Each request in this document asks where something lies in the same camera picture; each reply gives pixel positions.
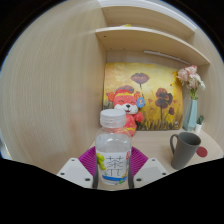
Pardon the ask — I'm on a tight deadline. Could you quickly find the white strip light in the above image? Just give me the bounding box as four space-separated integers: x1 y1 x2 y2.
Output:
143 49 191 65

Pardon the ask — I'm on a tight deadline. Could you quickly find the grey mug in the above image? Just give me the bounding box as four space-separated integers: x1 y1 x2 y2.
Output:
169 131 202 171

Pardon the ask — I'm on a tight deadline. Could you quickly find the yellow poppy flower painting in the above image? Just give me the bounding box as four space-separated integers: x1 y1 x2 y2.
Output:
103 62 184 132

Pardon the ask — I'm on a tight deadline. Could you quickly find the teal faceted vase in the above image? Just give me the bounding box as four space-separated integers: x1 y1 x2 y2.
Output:
182 98 198 132

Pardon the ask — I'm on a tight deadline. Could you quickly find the light wooden shelf unit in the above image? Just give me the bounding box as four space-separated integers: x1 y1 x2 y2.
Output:
95 0 211 67

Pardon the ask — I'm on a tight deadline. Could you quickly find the clear plastic drink bottle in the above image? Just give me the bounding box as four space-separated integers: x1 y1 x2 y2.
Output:
94 108 133 186

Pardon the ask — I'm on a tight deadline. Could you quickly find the flat round red coaster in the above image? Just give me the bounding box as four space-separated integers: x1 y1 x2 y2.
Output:
195 146 208 159

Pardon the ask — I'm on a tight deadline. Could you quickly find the small potted cactus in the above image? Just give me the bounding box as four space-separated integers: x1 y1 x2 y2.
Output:
194 114 205 134

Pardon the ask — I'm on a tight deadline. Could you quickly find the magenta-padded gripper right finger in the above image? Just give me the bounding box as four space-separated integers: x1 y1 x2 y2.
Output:
127 146 169 190

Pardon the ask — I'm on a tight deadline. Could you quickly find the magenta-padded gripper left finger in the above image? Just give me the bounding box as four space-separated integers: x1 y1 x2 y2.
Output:
56 145 100 190

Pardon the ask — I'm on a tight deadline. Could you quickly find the pink and white flower bouquet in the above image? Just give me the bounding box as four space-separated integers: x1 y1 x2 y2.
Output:
177 65 207 100

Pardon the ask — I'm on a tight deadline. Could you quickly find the red plush toy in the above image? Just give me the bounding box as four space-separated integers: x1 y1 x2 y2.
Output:
106 87 146 138

